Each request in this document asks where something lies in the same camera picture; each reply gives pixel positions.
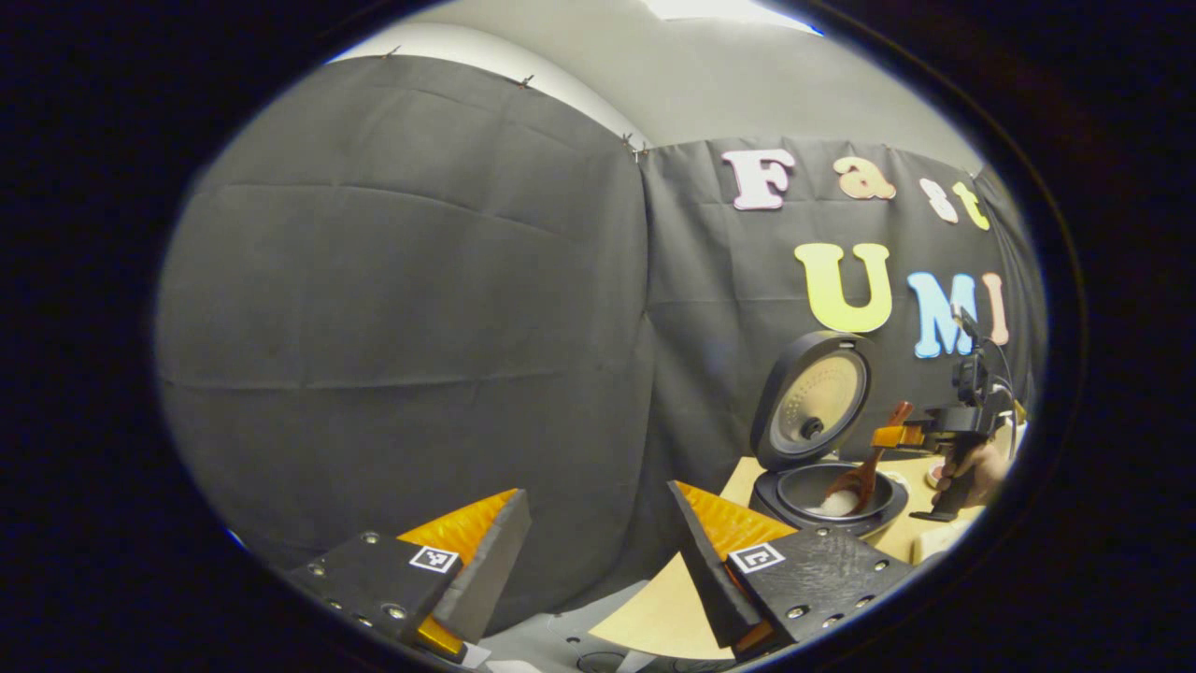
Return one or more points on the heap of white rice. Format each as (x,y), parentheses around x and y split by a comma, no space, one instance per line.
(834,505)

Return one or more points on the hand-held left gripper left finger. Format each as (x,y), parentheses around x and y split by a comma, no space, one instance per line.
(491,570)

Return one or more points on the brown wooden spoon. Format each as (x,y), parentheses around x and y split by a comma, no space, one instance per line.
(864,477)

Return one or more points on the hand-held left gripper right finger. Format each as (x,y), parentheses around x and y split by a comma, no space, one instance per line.
(705,570)

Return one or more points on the large ceiling light panel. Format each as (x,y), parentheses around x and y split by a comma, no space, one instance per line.
(729,11)

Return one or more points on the dark grey rice cooker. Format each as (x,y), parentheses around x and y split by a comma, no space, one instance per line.
(813,402)

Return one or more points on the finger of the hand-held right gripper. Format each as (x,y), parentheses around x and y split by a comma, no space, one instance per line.
(897,436)

